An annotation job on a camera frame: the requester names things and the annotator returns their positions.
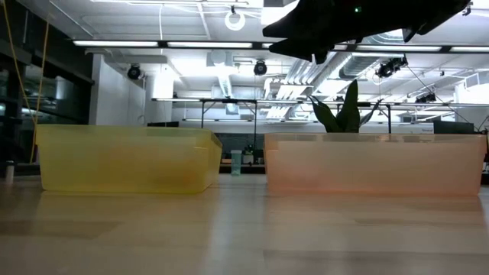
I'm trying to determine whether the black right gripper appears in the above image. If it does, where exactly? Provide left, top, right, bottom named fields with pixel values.
left=262, top=0, right=471, bottom=65

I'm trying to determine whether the teal pill bottle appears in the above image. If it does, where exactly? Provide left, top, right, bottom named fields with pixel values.
left=230, top=149, right=243, bottom=177

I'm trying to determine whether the translucent orange plastic bin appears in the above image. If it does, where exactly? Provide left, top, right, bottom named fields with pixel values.
left=263, top=132, right=489, bottom=196

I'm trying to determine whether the translucent yellow plastic bin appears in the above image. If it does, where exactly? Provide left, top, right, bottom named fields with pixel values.
left=35, top=124, right=223, bottom=194

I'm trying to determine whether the black ceiling spotlight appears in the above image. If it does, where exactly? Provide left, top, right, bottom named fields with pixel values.
left=253, top=60, right=269, bottom=77
left=415, top=92, right=437, bottom=105
left=375, top=56, right=409, bottom=79
left=126, top=63, right=145, bottom=82

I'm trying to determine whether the green snake plant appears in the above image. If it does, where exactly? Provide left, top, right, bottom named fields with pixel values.
left=307, top=79, right=384, bottom=134

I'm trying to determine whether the black overhead light bar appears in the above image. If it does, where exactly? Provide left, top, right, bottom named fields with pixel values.
left=72, top=39, right=489, bottom=54

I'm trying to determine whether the small background potted plant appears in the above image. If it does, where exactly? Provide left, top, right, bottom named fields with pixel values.
left=242, top=143, right=257, bottom=166

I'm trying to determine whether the black computer monitor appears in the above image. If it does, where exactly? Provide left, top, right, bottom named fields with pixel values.
left=432, top=120, right=475, bottom=135

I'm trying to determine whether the silver ventilation duct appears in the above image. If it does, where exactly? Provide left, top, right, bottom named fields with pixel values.
left=290, top=32, right=410, bottom=87

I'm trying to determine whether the white ring ceiling fixture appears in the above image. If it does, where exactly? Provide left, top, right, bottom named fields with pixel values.
left=224, top=10, right=247, bottom=32

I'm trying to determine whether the black frame background table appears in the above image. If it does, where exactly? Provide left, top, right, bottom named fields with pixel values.
left=199, top=97, right=393, bottom=135

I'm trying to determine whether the yellow cable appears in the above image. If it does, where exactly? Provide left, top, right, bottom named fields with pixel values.
left=28, top=13, right=52, bottom=164
left=1, top=0, right=37, bottom=125

